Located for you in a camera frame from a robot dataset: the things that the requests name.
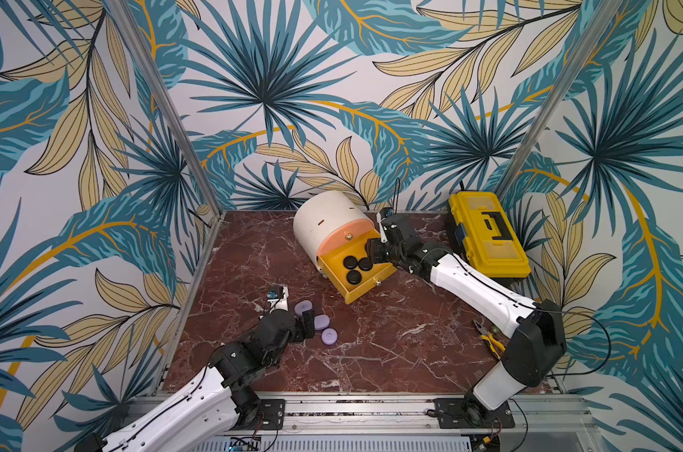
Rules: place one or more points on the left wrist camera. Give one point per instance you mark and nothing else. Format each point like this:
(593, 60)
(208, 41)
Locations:
(277, 296)

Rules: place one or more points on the purple round earphone case lower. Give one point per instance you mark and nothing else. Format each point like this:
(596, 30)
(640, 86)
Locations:
(329, 337)

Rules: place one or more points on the yellow black toolbox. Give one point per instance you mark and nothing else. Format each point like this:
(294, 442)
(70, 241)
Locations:
(486, 236)

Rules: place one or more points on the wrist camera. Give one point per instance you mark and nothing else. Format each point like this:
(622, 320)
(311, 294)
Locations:
(277, 296)
(387, 225)

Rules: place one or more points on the black round earphone case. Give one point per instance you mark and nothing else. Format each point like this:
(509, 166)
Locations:
(354, 277)
(350, 262)
(365, 264)

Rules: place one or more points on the purple earphone case upper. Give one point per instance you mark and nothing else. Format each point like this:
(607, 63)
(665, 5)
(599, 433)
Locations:
(303, 306)

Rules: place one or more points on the yellow handled pliers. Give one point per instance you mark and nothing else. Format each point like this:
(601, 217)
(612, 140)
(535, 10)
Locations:
(496, 347)

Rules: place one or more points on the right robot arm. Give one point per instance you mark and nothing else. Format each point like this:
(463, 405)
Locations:
(535, 330)

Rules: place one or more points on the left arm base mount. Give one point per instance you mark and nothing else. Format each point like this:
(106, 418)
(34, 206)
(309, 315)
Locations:
(265, 415)

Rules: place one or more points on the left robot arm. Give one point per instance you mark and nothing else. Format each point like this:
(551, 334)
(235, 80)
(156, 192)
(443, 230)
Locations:
(219, 398)

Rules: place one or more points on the purple earphone case middle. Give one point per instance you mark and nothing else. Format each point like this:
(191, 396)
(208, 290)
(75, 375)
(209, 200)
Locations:
(321, 322)

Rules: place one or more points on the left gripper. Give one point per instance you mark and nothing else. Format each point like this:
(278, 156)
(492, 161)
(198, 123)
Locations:
(308, 323)

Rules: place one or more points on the aluminium front rail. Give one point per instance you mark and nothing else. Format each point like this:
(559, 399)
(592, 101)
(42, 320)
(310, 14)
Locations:
(394, 421)

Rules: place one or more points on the white cylindrical drawer cabinet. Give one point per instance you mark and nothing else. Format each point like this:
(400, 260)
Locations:
(321, 215)

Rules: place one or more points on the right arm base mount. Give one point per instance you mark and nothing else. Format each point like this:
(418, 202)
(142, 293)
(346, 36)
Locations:
(469, 414)

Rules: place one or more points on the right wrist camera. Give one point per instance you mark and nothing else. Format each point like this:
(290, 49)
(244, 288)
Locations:
(387, 225)

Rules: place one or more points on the orange top drawer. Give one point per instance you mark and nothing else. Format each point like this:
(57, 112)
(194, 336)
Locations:
(342, 236)

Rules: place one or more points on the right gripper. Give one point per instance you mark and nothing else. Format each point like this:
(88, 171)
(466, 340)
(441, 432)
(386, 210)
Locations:
(386, 249)

